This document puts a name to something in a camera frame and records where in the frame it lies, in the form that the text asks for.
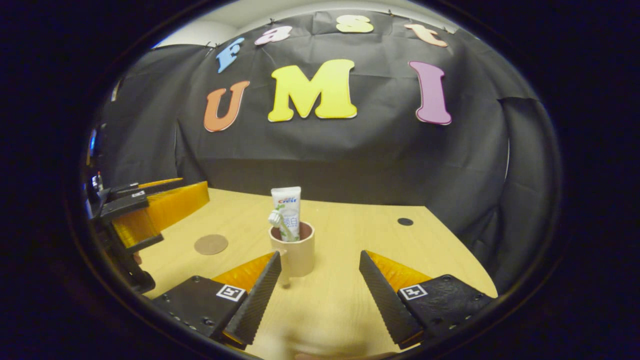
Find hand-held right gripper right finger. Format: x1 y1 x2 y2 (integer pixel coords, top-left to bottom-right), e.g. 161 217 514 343
359 250 496 350

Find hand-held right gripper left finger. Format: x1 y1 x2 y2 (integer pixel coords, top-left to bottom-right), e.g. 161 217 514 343
151 251 282 349

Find round brown coaster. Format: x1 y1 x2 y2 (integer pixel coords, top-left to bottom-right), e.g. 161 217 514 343
194 234 230 256

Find beige cup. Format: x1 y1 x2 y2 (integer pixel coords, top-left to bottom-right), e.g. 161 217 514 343
269 221 316 289

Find white toothbrush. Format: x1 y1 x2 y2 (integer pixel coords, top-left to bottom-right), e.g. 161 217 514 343
267 210 291 242

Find white toothpaste tube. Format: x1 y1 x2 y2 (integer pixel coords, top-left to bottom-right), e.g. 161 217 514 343
270 186 302 243

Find wooden desktop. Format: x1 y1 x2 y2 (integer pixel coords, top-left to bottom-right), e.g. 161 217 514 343
137 187 499 358

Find black backdrop cloth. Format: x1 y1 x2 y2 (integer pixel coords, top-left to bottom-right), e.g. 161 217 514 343
97 10 561 296

